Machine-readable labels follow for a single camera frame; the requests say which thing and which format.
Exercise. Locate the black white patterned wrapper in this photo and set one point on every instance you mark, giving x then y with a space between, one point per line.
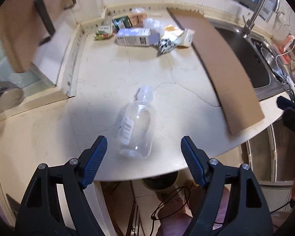
166 44

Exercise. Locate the wooden cabinet door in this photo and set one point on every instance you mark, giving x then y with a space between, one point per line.
21 29

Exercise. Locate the yellow white paper box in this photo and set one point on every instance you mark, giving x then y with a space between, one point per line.
184 36

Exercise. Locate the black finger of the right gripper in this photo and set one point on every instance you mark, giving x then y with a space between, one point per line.
288 108

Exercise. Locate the dark green packet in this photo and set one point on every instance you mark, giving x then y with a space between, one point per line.
122 23

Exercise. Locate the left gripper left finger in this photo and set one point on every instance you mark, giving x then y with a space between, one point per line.
40 212

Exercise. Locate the clear plastic bottle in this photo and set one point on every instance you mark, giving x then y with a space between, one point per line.
135 135

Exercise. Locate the round steel pot lid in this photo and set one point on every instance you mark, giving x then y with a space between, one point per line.
10 96

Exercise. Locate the brown cardboard sheet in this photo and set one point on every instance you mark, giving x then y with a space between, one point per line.
232 85

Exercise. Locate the chrome kitchen faucet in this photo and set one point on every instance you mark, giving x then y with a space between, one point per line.
249 24

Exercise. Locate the purple white carton box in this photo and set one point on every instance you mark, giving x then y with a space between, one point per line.
137 37

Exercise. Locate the clear plastic wrap by wall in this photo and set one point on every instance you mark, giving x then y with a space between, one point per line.
138 10

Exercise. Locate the stainless steel sink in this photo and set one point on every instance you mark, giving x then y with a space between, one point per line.
258 58

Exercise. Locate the green white snack packet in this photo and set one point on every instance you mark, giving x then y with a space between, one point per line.
103 32

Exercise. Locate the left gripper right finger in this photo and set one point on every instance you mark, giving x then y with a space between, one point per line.
247 211

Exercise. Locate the clear plastic bag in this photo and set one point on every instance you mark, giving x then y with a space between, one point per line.
154 26

